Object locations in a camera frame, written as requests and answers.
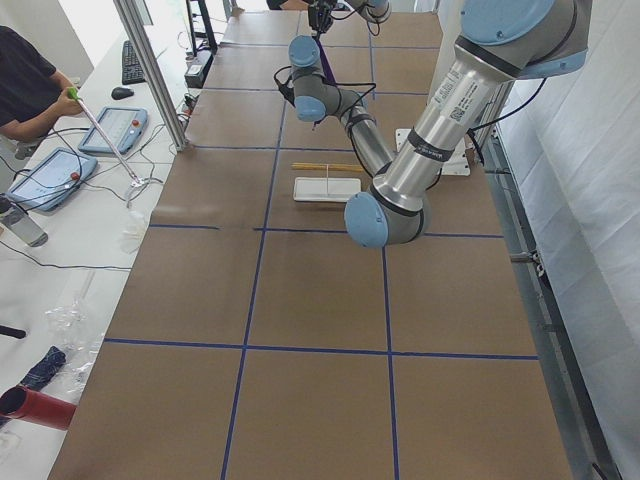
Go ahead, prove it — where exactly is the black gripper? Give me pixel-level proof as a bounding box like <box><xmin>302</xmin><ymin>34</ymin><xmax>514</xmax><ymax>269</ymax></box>
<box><xmin>307</xmin><ymin>0</ymin><xmax>333</xmax><ymax>33</ymax></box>
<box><xmin>273</xmin><ymin>67</ymin><xmax>295</xmax><ymax>106</ymax></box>

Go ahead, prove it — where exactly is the dark blue folded cloth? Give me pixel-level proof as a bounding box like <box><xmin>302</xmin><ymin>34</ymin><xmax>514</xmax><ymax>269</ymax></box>
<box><xmin>19</xmin><ymin>346</ymin><xmax>66</xmax><ymax>391</ymax></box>

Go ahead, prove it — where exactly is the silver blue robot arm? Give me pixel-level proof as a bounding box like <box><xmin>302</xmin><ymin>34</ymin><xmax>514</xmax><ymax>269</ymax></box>
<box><xmin>307</xmin><ymin>0</ymin><xmax>392</xmax><ymax>34</ymax></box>
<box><xmin>280</xmin><ymin>1</ymin><xmax>592</xmax><ymax>248</ymax></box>

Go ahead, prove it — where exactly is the lower teach pendant tablet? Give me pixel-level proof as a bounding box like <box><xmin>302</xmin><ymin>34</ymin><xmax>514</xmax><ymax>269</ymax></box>
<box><xmin>6</xmin><ymin>148</ymin><xmax>98</xmax><ymax>211</ymax></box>

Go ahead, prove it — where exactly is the white towel rack base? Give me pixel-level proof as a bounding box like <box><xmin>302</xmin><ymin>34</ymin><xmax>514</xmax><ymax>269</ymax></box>
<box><xmin>293</xmin><ymin>177</ymin><xmax>361</xmax><ymax>203</ymax></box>

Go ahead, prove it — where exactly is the upper teach pendant tablet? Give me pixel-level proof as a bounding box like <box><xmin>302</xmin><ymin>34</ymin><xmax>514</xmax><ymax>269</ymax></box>
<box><xmin>78</xmin><ymin>106</ymin><xmax>148</xmax><ymax>156</ymax></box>

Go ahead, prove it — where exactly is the wooden rack rod near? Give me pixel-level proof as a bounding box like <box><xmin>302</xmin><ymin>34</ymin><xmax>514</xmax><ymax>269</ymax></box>
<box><xmin>291</xmin><ymin>163</ymin><xmax>365</xmax><ymax>173</ymax></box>

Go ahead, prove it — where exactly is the teach pendant tablet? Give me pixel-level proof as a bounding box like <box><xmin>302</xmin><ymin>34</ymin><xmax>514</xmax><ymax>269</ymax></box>
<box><xmin>6</xmin><ymin>148</ymin><xmax>98</xmax><ymax>211</ymax></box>
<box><xmin>78</xmin><ymin>106</ymin><xmax>148</xmax><ymax>156</ymax></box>

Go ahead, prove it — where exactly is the black keyboard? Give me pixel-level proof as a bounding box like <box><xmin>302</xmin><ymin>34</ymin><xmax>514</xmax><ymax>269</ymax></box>
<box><xmin>121</xmin><ymin>40</ymin><xmax>145</xmax><ymax>85</ymax></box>

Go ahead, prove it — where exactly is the aluminium frame post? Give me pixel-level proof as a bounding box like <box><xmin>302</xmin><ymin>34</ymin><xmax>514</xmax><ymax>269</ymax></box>
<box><xmin>113</xmin><ymin>0</ymin><xmax>188</xmax><ymax>152</ymax></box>

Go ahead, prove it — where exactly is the clear water bottle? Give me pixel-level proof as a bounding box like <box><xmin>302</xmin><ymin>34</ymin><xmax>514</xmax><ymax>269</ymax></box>
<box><xmin>0</xmin><ymin>195</ymin><xmax>48</xmax><ymax>247</ymax></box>

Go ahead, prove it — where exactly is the person in black shirt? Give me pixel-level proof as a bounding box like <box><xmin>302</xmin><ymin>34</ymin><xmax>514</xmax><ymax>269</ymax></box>
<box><xmin>1</xmin><ymin>26</ymin><xmax>82</xmax><ymax>142</ymax></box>

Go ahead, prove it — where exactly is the wooden rack rod far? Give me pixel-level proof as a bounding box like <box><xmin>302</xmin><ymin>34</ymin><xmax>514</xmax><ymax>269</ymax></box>
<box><xmin>291</xmin><ymin>162</ymin><xmax>363</xmax><ymax>171</ymax></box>

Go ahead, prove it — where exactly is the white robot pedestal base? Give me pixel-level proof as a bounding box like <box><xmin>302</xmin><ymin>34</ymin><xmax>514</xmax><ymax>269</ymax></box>
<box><xmin>389</xmin><ymin>1</ymin><xmax>466</xmax><ymax>184</ymax></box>

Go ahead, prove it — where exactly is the black computer mouse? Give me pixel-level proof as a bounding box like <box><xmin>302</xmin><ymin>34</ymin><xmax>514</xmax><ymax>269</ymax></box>
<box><xmin>111</xmin><ymin>86</ymin><xmax>135</xmax><ymax>100</ymax></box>

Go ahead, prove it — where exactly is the grabber stick green handle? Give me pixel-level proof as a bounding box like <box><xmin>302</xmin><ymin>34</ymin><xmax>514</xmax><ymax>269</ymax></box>
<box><xmin>66</xmin><ymin>87</ymin><xmax>153</xmax><ymax>190</ymax></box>

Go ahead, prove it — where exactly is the purple towel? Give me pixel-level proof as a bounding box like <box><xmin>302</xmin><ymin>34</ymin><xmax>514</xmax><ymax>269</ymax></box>
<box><xmin>312</xmin><ymin>32</ymin><xmax>342</xmax><ymax>129</ymax></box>

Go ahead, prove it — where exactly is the wooden rack rod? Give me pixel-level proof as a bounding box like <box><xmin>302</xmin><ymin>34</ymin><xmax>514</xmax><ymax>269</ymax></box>
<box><xmin>291</xmin><ymin>162</ymin><xmax>363</xmax><ymax>171</ymax></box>
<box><xmin>291</xmin><ymin>163</ymin><xmax>365</xmax><ymax>173</ymax></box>

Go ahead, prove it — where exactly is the red cylinder tube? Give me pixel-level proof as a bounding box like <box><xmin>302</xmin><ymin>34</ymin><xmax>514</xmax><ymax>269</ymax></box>
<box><xmin>1</xmin><ymin>385</ymin><xmax>76</xmax><ymax>430</ymax></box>

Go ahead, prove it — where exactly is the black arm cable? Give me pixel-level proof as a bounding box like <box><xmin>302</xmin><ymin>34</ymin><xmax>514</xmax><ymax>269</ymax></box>
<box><xmin>339</xmin><ymin>74</ymin><xmax>551</xmax><ymax>151</ymax></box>

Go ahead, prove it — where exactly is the clear plastic wrap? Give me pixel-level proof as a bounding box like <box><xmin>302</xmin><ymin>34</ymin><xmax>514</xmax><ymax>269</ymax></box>
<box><xmin>45</xmin><ymin>270</ymin><xmax>105</xmax><ymax>405</ymax></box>

